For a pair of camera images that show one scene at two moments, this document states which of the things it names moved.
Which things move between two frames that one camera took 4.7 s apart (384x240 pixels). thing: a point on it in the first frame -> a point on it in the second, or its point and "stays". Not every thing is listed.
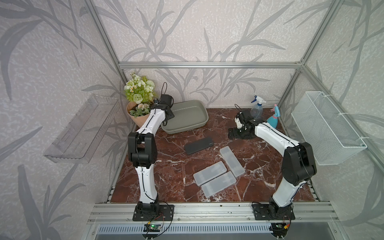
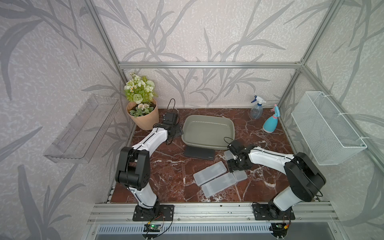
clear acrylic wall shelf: [77, 141] stays
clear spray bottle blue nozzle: [257, 110] stays
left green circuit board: [152, 228] stays
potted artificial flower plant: [139, 91] stays
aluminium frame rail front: [123, 213] stays
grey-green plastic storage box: [188, 115] -> [208, 131]
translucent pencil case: [209, 172] stays
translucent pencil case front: [205, 175] -> [213, 187]
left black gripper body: [171, 114] -> [177, 131]
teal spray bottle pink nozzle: [273, 120] stays
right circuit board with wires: [279, 229] stays
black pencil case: [199, 145] -> [199, 152]
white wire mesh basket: [331, 139] stays
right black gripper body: [247, 136] -> [234, 164]
